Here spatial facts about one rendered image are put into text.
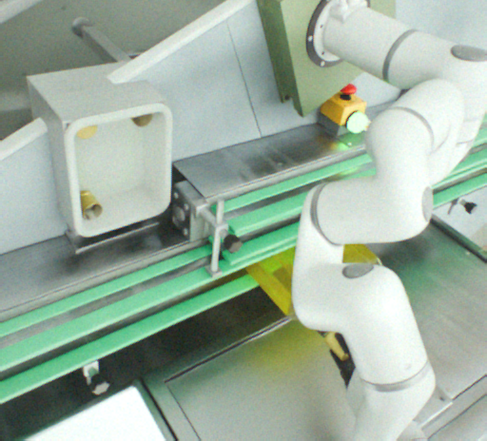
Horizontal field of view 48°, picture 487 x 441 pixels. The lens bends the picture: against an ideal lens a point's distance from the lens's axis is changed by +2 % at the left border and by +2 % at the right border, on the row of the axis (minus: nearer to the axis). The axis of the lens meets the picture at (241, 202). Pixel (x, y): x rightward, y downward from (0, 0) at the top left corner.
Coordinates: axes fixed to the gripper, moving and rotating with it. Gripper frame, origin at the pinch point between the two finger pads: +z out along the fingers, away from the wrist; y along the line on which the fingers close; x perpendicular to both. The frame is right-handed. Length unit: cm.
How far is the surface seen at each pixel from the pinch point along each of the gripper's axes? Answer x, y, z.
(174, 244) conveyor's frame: 23.6, 5.6, 25.9
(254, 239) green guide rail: 8.6, 5.9, 23.4
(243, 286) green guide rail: 10.8, -3.5, 20.7
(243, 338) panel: 11.8, -12.3, 15.0
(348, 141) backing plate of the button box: -18.3, 15.3, 39.5
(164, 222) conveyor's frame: 24.1, 5.6, 32.4
